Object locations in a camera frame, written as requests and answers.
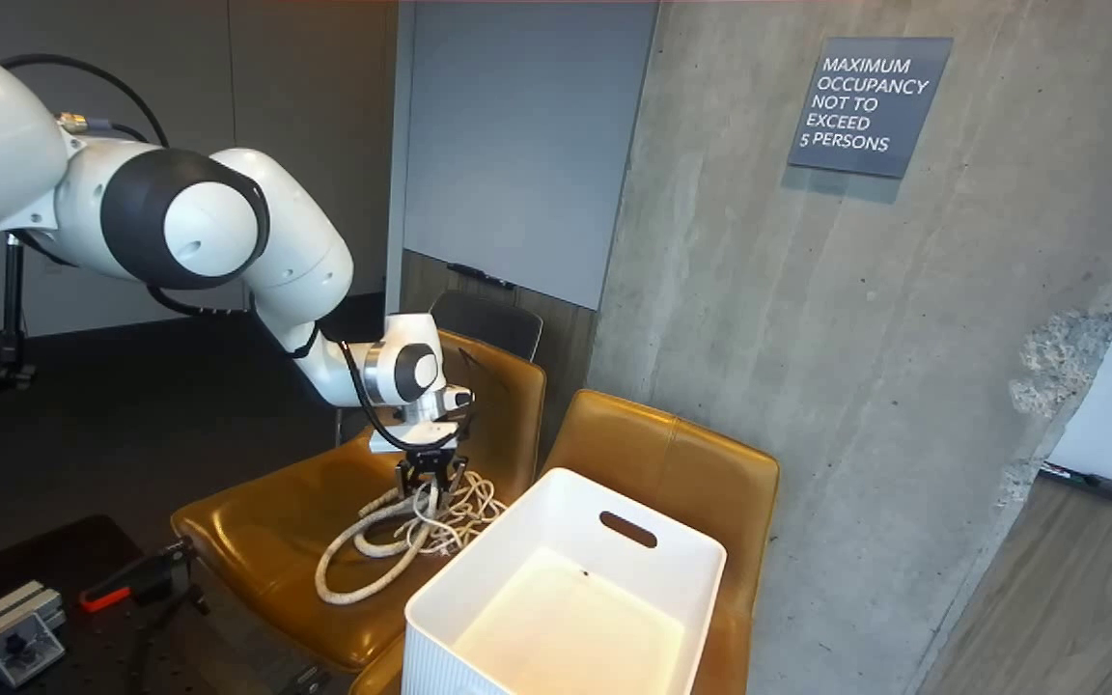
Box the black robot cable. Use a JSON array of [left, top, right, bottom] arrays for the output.
[[0, 52, 175, 146]]

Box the amber chair under container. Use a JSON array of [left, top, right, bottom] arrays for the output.
[[543, 392, 780, 695]]

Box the grey occupancy wall sign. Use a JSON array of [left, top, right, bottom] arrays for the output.
[[788, 35, 952, 183]]

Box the black camera tripod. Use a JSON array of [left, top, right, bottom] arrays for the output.
[[0, 231, 33, 394]]

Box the white rope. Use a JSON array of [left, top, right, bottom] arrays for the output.
[[311, 465, 508, 611]]

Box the amber chair with rope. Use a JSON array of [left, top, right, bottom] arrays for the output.
[[170, 333, 549, 675]]

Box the whiteboard panel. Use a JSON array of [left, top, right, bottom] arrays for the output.
[[394, 0, 656, 311]]

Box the white plastic storage container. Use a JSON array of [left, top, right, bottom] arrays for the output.
[[401, 468, 724, 695]]

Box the aluminium extrusion rail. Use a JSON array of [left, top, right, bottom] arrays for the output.
[[0, 581, 67, 689]]

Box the orange black bar clamp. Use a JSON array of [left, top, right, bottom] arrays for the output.
[[78, 541, 192, 614]]

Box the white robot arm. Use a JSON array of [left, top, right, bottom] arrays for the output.
[[0, 67, 475, 497]]

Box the black perforated mounting board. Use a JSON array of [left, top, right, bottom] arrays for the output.
[[0, 518, 334, 695]]

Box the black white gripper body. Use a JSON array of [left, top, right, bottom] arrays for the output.
[[371, 388, 475, 487]]

